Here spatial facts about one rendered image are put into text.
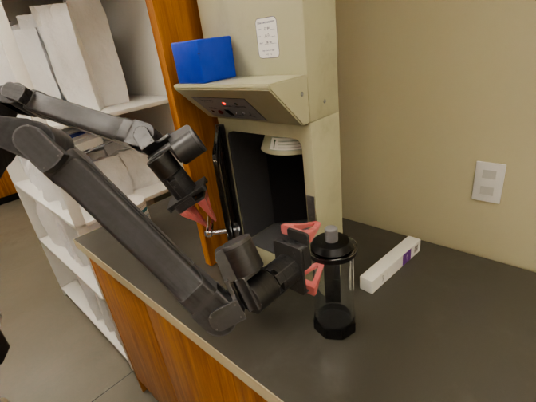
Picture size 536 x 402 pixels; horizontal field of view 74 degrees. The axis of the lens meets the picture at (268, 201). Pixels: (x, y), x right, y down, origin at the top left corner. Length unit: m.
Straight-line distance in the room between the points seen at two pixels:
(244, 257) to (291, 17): 0.47
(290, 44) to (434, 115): 0.51
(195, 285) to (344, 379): 0.39
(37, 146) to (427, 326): 0.85
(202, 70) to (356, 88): 0.56
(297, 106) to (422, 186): 0.59
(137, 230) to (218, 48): 0.47
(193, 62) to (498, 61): 0.72
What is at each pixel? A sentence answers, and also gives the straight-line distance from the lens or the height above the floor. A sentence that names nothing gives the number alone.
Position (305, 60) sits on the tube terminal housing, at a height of 1.54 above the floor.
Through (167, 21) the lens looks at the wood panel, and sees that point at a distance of 1.00.
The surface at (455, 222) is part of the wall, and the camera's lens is 1.22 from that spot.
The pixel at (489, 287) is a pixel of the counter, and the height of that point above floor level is 0.94.
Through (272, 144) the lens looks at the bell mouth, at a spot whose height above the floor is 1.34.
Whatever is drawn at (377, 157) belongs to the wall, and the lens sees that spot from 1.24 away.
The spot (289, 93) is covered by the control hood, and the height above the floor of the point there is 1.48.
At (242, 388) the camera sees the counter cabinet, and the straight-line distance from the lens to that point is 1.00.
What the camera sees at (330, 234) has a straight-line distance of 0.75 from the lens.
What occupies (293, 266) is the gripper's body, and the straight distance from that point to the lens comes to 0.64.
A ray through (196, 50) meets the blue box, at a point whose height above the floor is 1.58.
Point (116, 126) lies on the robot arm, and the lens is 0.89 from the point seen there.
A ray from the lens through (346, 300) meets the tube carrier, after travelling 0.83.
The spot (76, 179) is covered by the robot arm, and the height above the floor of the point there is 1.43.
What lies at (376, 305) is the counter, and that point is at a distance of 0.98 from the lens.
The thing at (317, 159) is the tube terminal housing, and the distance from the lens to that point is 0.82.
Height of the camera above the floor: 1.59
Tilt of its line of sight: 25 degrees down
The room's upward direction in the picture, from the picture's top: 7 degrees counter-clockwise
